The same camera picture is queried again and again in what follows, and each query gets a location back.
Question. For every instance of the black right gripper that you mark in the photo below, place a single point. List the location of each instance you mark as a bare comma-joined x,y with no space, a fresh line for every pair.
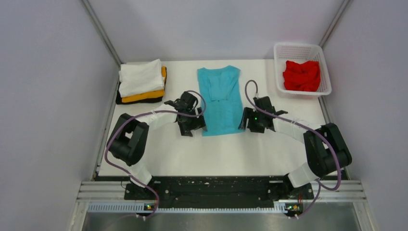
249,113

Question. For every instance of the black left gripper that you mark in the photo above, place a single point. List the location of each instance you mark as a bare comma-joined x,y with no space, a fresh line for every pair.
198,121

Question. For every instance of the turquoise t-shirt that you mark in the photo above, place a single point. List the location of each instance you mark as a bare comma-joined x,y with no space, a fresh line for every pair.
221,92

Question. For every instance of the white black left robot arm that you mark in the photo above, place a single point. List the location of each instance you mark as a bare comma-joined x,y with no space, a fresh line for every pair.
126,145

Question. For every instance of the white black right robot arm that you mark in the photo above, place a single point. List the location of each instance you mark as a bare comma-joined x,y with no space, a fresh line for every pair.
326,150

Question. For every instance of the yellow folded t-shirt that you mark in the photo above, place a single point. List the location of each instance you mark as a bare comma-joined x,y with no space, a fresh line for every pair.
146,95

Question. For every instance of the red t-shirt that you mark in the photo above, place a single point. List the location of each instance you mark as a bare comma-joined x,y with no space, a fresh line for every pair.
302,77

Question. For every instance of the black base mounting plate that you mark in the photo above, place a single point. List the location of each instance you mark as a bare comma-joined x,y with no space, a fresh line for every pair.
219,192

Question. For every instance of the white folded t-shirt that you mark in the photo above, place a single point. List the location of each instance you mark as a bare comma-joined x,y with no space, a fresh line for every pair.
140,78

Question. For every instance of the white plastic laundry basket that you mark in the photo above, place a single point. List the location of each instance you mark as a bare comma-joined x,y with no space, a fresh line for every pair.
300,53

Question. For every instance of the black folded t-shirt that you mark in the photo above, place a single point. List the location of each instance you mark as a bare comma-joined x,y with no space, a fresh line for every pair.
137,101

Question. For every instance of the white cable duct strip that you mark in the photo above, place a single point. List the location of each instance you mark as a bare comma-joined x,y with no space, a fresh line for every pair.
124,207

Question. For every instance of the aluminium rail left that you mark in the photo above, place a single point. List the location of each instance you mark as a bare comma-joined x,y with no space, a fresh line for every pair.
102,191

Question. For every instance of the aluminium rail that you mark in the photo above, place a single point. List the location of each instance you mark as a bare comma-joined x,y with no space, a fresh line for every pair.
102,191
348,191

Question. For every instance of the aluminium rail right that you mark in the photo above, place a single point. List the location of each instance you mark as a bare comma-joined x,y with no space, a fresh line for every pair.
348,191

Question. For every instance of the aluminium frame post right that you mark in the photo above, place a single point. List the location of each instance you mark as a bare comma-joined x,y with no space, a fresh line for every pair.
345,4

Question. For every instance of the aluminium frame post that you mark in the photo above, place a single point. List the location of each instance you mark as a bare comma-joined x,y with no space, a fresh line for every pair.
345,4
101,31

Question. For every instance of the aluminium frame post left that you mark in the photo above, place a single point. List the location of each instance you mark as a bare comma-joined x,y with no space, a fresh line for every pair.
101,31

